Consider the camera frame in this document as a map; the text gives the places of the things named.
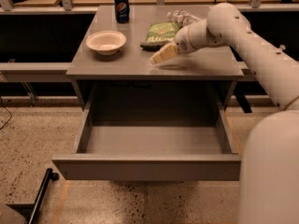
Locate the white paper bowl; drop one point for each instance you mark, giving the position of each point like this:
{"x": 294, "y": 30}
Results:
{"x": 106, "y": 42}

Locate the open grey top drawer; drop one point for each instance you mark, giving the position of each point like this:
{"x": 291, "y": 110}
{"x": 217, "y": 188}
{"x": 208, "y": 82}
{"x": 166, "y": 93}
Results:
{"x": 147, "y": 136}

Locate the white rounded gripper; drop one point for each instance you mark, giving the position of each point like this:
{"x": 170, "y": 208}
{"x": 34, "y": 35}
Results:
{"x": 182, "y": 42}

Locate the black left base leg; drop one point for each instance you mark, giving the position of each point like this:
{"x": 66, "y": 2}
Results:
{"x": 29, "y": 211}

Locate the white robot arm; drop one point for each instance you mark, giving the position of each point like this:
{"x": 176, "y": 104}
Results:
{"x": 269, "y": 171}

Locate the green jalapeno chip bag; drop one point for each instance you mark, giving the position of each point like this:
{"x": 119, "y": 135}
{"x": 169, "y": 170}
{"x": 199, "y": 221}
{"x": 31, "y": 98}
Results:
{"x": 160, "y": 34}

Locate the clear plastic water bottle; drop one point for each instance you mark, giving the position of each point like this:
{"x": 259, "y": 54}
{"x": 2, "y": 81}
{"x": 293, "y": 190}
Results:
{"x": 183, "y": 17}

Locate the grey drawer cabinet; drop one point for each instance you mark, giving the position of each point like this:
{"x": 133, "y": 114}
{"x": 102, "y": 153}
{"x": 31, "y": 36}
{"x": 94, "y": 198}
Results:
{"x": 125, "y": 89}

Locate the blue pepsi can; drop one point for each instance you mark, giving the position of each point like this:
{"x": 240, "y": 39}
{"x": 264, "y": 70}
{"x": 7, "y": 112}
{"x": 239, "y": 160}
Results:
{"x": 122, "y": 11}

